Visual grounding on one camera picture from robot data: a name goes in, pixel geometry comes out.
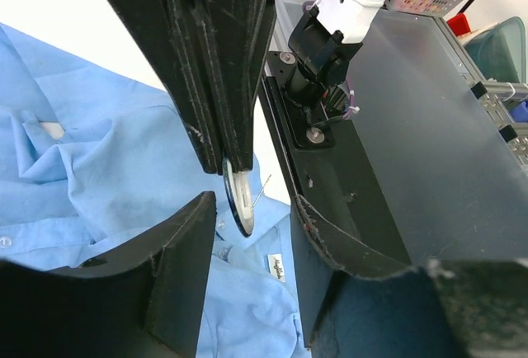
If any blue button-up shirt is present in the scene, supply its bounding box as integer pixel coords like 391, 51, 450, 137
1, 26, 308, 357

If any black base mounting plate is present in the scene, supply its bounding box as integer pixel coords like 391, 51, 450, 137
259, 51, 411, 277

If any round blue badge pin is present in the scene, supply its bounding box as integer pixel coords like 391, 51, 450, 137
222, 157, 271, 238

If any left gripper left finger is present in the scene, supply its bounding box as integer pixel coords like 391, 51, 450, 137
1, 191, 216, 357

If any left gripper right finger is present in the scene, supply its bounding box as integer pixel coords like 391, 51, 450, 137
291, 195, 527, 357

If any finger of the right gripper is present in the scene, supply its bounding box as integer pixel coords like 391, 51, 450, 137
203, 0, 276, 172
107, 0, 222, 174

